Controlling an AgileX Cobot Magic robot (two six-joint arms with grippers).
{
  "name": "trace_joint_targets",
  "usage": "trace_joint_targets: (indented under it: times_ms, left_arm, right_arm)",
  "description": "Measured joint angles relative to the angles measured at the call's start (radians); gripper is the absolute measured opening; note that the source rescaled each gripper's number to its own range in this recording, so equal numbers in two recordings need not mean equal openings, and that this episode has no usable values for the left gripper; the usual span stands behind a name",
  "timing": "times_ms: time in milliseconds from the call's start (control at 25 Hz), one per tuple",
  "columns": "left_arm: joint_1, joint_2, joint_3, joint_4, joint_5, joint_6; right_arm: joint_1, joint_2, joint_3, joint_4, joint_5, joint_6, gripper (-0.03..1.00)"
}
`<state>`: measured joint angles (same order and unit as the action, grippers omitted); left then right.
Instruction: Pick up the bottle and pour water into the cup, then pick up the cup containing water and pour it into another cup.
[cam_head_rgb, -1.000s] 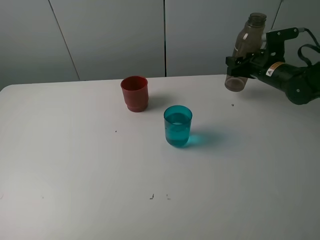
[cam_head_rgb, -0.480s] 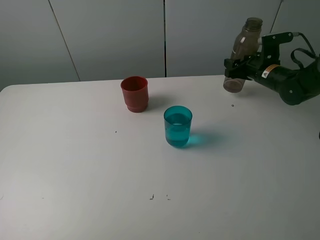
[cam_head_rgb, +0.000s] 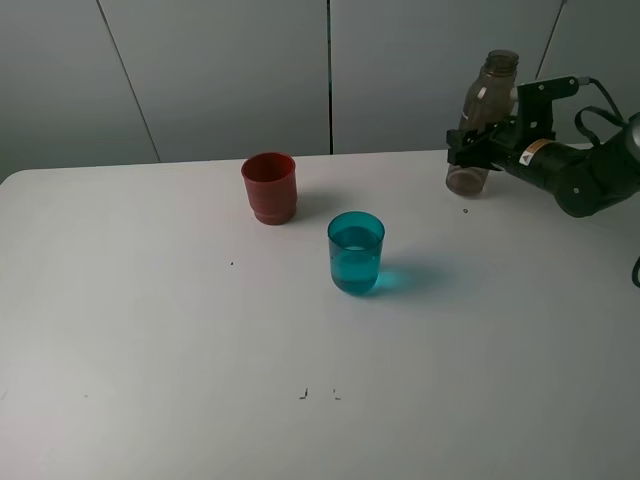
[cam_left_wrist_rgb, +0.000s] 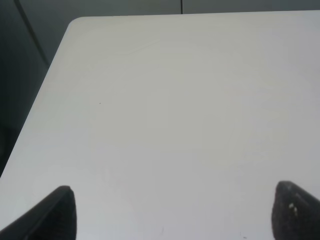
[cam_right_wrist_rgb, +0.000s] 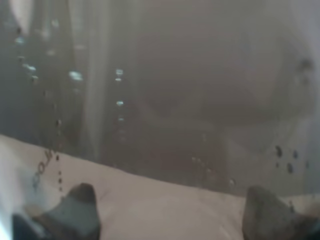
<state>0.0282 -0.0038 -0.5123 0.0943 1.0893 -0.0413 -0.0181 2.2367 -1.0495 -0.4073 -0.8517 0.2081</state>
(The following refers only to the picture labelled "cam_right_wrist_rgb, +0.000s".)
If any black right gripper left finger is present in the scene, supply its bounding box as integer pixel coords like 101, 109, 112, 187
12, 183, 101, 240

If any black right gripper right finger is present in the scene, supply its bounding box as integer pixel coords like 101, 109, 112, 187
242, 186, 320, 240

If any smoky grey water bottle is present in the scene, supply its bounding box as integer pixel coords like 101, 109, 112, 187
0, 0, 320, 240

